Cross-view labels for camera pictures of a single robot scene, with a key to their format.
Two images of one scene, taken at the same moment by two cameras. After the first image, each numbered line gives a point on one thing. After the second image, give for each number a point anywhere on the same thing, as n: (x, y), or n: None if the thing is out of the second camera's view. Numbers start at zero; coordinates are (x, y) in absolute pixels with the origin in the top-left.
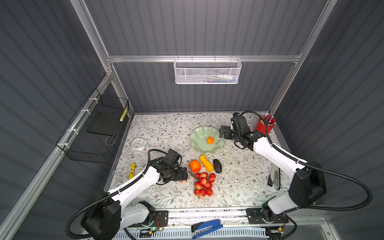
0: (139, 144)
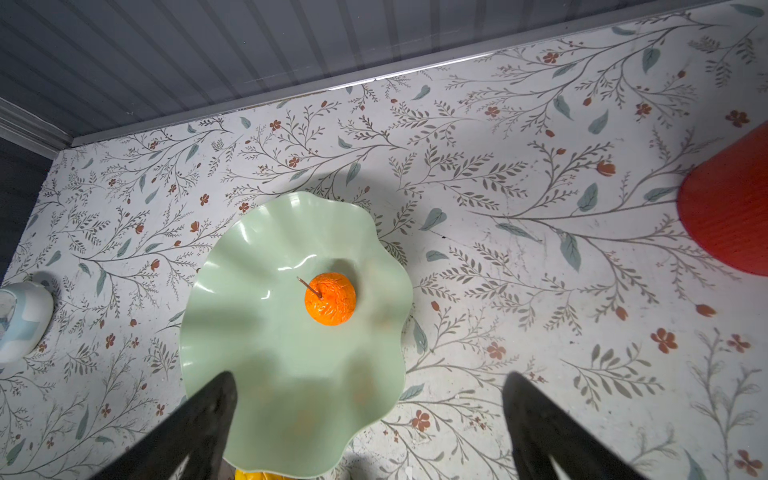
0: (26, 314)
